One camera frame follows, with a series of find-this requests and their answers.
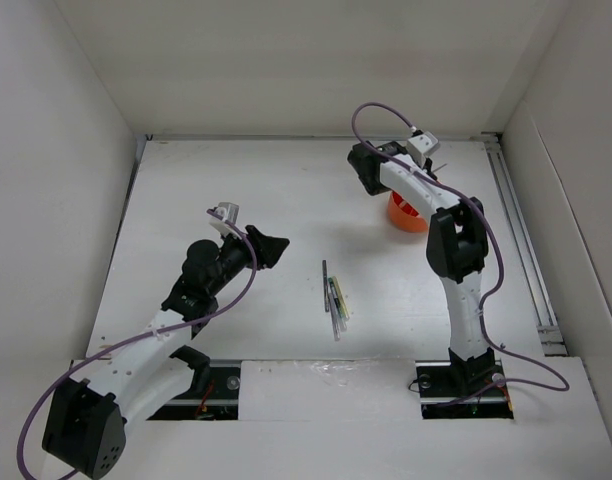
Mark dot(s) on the black thin pen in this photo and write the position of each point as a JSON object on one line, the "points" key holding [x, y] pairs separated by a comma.
{"points": [[325, 286]]}

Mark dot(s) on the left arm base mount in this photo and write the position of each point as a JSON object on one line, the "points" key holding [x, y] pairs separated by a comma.
{"points": [[217, 401]]}

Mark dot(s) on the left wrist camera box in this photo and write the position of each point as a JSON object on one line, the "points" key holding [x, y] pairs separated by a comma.
{"points": [[223, 218]]}

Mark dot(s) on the aluminium side rail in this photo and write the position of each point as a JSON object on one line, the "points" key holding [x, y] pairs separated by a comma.
{"points": [[551, 339]]}

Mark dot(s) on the clear lilac pen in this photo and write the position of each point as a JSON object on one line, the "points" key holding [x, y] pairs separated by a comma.
{"points": [[338, 323]]}

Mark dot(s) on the orange round organizer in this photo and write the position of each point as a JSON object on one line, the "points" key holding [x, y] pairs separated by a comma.
{"points": [[404, 216]]}

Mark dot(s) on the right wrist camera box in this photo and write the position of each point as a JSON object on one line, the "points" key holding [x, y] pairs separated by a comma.
{"points": [[421, 146]]}

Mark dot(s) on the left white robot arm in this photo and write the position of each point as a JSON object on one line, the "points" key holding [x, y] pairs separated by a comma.
{"points": [[90, 419]]}

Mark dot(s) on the green-capped pen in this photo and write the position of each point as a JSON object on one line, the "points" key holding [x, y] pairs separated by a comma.
{"points": [[335, 305]]}

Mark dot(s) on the black-handled scissors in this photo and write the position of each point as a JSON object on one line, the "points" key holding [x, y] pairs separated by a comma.
{"points": [[437, 169]]}

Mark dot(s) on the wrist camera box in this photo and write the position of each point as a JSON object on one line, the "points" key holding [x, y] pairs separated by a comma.
{"points": [[421, 146], [223, 218]]}

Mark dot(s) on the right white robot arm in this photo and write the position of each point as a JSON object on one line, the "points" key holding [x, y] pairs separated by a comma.
{"points": [[456, 249]]}

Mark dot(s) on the yellow highlighter pen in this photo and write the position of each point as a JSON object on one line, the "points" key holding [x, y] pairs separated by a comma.
{"points": [[339, 298]]}

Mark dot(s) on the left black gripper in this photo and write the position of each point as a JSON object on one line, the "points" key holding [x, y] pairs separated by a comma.
{"points": [[266, 248]]}

